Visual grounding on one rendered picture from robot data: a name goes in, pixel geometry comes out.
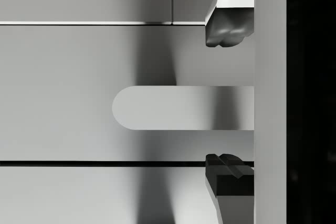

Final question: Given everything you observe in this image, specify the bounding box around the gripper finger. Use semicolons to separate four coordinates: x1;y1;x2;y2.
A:
204;0;255;48
205;153;255;224

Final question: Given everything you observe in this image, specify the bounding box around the white cabinet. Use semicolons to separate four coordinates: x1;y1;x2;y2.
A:
0;0;255;224

